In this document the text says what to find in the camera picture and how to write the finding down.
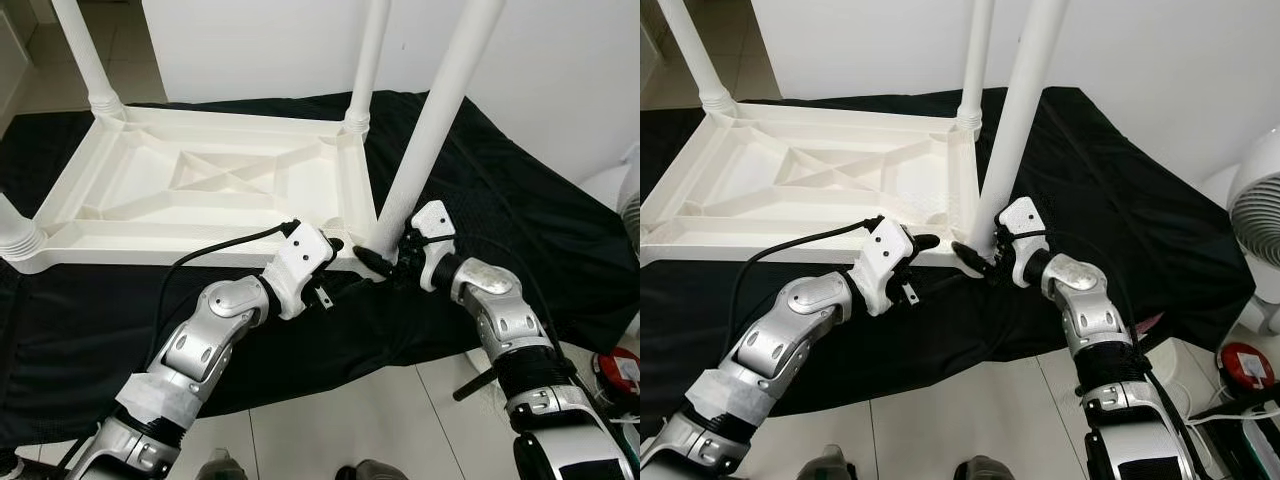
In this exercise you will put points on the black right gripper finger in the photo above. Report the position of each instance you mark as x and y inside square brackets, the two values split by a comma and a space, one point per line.
[378, 264]
[974, 260]

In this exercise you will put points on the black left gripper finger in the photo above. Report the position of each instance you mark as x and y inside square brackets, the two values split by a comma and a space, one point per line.
[925, 242]
[335, 245]

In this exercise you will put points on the white plastic children table top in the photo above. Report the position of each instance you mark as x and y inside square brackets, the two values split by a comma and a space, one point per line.
[200, 190]
[800, 190]

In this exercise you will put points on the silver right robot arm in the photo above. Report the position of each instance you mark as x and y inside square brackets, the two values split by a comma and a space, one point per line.
[1090, 310]
[500, 310]

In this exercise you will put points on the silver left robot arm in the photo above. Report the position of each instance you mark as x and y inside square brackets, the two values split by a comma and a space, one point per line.
[200, 340]
[770, 345]

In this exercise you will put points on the black cloth table cover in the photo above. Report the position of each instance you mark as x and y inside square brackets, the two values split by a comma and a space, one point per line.
[1150, 220]
[540, 240]

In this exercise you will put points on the grey metal pole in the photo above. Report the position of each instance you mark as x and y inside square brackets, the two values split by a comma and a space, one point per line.
[472, 385]

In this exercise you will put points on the pink plastic piece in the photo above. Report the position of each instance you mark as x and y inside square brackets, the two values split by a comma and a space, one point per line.
[1148, 324]

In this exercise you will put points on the grey robot right leg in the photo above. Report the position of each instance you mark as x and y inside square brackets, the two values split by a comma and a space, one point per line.
[375, 472]
[988, 470]

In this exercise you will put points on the grey robot leg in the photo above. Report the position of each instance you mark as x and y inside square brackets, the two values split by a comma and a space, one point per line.
[375, 472]
[222, 468]
[988, 470]
[835, 466]

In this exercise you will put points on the white round floor base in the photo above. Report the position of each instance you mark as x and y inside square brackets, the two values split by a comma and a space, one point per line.
[1172, 362]

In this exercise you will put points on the grey robot left leg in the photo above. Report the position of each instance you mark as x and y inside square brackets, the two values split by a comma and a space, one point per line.
[222, 468]
[835, 466]

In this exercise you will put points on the white round floor fan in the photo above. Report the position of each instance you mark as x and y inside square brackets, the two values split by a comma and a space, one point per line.
[615, 195]
[1255, 200]

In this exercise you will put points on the black equipment case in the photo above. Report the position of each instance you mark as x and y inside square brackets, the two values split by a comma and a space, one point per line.
[1250, 445]
[628, 440]

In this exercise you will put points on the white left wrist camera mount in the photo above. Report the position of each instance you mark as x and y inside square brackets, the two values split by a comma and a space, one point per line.
[300, 262]
[882, 258]

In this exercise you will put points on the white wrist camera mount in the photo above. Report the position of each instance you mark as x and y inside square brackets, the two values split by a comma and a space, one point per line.
[882, 258]
[435, 230]
[300, 262]
[1022, 225]

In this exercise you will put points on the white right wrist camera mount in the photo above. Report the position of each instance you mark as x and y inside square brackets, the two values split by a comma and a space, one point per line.
[435, 230]
[1022, 225]

